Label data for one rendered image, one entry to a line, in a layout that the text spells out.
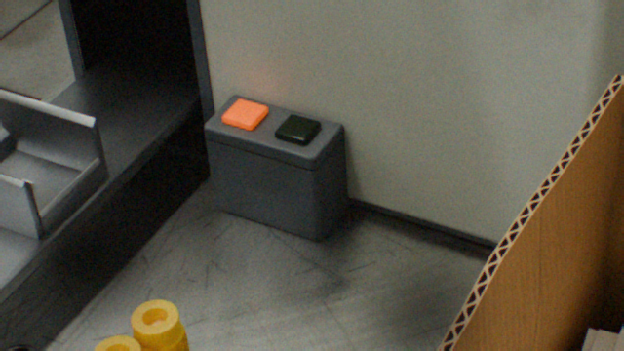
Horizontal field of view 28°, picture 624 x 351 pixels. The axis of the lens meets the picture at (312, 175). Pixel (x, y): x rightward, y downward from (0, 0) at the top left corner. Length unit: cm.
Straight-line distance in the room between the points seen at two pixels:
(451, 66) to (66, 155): 18
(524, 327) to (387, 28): 18
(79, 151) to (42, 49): 186
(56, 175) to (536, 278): 26
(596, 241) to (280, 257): 18
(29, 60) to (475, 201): 189
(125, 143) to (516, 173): 18
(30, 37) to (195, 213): 188
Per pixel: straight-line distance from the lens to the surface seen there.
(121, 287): 57
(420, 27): 51
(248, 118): 56
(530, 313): 38
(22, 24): 251
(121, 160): 57
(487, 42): 50
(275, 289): 55
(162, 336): 38
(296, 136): 55
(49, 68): 236
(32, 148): 58
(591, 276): 45
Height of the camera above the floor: 126
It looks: 39 degrees down
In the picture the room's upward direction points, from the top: 5 degrees counter-clockwise
